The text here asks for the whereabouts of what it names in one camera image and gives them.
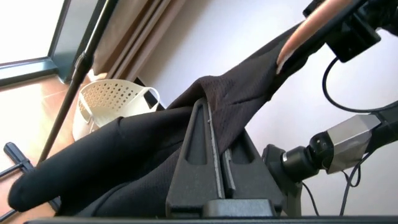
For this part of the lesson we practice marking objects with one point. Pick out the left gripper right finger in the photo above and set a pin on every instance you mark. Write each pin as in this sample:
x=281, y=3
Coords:
x=252, y=183

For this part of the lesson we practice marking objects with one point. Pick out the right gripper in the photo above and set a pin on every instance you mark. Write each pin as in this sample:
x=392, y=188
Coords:
x=384, y=12

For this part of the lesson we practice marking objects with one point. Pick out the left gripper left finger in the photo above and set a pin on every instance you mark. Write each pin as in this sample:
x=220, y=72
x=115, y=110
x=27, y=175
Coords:
x=196, y=183

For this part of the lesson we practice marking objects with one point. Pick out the pink clothes hanger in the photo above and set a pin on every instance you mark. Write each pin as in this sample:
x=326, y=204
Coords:
x=308, y=28

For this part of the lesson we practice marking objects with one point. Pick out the black garment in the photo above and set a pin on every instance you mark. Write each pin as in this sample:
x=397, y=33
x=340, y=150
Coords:
x=124, y=149

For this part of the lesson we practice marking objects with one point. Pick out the white laundry basket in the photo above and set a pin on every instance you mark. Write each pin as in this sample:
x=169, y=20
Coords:
x=109, y=99

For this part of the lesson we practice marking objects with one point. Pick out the black clothes rack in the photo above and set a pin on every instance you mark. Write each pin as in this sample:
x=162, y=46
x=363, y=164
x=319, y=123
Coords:
x=77, y=74

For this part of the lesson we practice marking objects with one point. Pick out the window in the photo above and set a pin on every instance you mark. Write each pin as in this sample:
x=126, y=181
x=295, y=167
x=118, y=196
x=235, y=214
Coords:
x=37, y=67

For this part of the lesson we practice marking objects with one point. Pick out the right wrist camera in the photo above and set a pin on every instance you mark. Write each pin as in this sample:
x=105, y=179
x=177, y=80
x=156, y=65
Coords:
x=351, y=37

